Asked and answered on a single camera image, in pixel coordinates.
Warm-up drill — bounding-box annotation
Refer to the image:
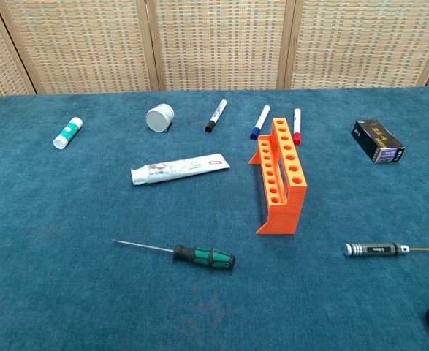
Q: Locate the black silver precision screwdriver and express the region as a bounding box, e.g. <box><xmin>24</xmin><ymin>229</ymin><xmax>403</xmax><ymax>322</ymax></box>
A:
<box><xmin>342</xmin><ymin>241</ymin><xmax>429</xmax><ymax>258</ymax></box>

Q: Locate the orange tool holder rack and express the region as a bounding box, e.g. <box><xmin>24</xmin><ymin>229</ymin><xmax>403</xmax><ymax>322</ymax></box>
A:
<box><xmin>248</xmin><ymin>117</ymin><xmax>308</xmax><ymax>235</ymax></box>

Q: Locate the white toothpaste tube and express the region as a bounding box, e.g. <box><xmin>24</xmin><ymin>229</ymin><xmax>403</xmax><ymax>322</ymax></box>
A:
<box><xmin>130</xmin><ymin>153</ymin><xmax>232</xmax><ymax>186</ymax></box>

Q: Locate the black capped white marker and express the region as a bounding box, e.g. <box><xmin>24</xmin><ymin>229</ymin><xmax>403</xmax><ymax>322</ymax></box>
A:
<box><xmin>205</xmin><ymin>99</ymin><xmax>229</xmax><ymax>134</ymax></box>

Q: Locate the blue capped white marker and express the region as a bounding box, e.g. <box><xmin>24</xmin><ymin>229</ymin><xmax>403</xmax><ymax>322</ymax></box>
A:
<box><xmin>249</xmin><ymin>105</ymin><xmax>272</xmax><ymax>140</ymax></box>

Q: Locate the white round jar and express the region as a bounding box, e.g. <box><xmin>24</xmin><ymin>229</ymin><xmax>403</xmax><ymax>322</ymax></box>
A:
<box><xmin>145</xmin><ymin>103</ymin><xmax>175</xmax><ymax>133</ymax></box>

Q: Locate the small green black screwdriver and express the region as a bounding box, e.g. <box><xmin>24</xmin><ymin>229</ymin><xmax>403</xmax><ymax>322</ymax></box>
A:
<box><xmin>111</xmin><ymin>238</ymin><xmax>236</xmax><ymax>271</ymax></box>

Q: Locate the red capped white marker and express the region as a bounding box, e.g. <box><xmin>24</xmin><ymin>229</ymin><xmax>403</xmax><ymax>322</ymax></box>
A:
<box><xmin>292</xmin><ymin>107</ymin><xmax>303</xmax><ymax>146</ymax></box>

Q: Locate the blue felt table mat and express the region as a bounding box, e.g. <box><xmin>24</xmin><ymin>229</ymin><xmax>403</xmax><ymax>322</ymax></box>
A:
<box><xmin>0</xmin><ymin>85</ymin><xmax>429</xmax><ymax>351</ymax></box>

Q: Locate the woven wooden folding screen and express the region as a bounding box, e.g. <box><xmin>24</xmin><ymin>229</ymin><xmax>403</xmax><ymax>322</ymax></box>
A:
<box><xmin>0</xmin><ymin>0</ymin><xmax>429</xmax><ymax>99</ymax></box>

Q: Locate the white green glue stick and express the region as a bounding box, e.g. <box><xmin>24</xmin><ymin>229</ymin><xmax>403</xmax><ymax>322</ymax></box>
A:
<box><xmin>53</xmin><ymin>116</ymin><xmax>84</xmax><ymax>150</ymax></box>

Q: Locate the black cardboard box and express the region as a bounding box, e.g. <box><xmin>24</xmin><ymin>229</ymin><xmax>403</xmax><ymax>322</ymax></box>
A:
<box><xmin>350</xmin><ymin>118</ymin><xmax>406</xmax><ymax>165</ymax></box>

